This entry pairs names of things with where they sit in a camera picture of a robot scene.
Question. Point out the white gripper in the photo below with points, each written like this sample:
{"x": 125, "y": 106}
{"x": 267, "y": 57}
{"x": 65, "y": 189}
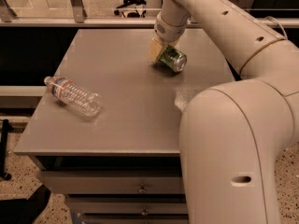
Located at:
{"x": 169, "y": 32}

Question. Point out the green soda can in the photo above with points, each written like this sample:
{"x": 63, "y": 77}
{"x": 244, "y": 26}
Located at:
{"x": 172, "y": 58}

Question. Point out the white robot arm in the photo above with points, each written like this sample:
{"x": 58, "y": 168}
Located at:
{"x": 230, "y": 134}

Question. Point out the black office chair base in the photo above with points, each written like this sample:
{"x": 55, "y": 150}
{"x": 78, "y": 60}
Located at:
{"x": 131, "y": 9}

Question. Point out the metal railing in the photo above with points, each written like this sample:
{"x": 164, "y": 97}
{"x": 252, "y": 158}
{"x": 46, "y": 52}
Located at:
{"x": 71, "y": 12}

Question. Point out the clear plastic water bottle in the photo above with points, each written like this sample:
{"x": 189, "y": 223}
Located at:
{"x": 65, "y": 90}

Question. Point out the grey drawer cabinet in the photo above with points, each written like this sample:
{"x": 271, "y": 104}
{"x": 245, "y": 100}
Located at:
{"x": 138, "y": 126}

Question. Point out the top drawer with knob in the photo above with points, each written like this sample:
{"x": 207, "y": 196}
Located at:
{"x": 112, "y": 182}

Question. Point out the drawer with knob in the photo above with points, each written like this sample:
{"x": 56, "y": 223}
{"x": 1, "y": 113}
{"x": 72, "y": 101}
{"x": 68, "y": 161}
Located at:
{"x": 129, "y": 204}
{"x": 112, "y": 182}

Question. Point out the middle drawer with knob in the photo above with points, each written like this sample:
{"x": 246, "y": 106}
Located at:
{"x": 129, "y": 204}

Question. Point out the black stand at left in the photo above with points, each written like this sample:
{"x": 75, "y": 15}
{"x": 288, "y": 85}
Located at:
{"x": 6, "y": 127}

